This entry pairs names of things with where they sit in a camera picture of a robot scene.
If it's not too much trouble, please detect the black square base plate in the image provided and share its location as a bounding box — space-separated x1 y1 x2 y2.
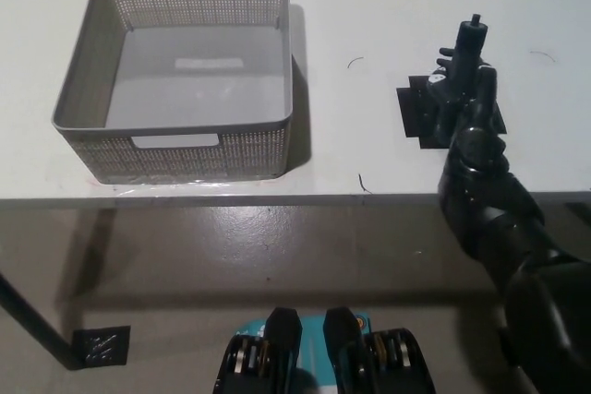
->
395 73 508 151

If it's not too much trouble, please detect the grey perforated plastic basket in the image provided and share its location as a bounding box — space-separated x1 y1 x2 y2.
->
50 0 296 185

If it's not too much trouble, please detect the black table leg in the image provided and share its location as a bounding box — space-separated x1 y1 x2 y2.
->
0 271 83 371

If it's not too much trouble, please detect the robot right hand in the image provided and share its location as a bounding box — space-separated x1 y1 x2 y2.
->
427 45 510 174

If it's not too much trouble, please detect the clear adhesive tape strip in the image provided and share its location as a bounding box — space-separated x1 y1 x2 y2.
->
110 175 259 196

